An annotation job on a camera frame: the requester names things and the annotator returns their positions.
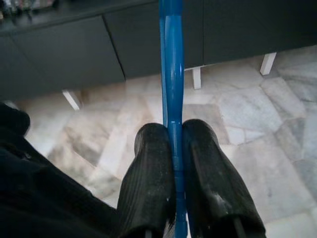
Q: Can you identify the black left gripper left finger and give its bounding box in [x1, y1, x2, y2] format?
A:
[117, 122, 177, 238]

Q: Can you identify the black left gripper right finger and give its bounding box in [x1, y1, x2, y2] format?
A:
[182, 119, 267, 238]

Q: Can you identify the blue plastic hanger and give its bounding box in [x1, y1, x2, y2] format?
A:
[158, 0, 189, 238]

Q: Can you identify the black t-shirt green logo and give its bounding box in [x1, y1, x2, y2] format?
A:
[0, 102, 119, 238]

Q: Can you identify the black tv cabinet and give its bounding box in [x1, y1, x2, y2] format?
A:
[0, 0, 317, 111]

